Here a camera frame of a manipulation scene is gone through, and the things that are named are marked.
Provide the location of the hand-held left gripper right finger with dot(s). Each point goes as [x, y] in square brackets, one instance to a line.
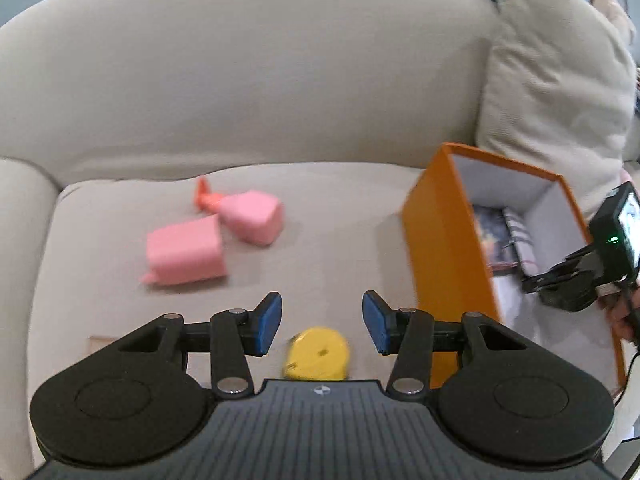
[376, 322]

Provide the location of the pink bottle orange cap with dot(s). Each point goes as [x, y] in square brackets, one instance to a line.
[250, 217]

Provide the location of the beige fabric sofa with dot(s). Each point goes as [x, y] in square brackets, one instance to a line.
[200, 85]

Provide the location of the beige throw pillow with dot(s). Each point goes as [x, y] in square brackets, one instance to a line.
[550, 85]

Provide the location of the beige bear shaped bag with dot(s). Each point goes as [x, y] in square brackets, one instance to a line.
[612, 5]

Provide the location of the orange cardboard box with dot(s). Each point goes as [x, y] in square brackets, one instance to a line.
[445, 260]

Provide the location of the plaid pattern case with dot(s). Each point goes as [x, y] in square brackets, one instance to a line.
[520, 240]

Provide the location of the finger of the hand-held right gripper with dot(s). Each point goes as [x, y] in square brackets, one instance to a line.
[555, 274]

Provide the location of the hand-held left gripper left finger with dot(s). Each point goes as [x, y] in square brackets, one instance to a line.
[270, 322]

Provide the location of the pink foam block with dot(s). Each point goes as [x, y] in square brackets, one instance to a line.
[185, 252]

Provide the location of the person's right hand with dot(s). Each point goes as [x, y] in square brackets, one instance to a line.
[625, 317]

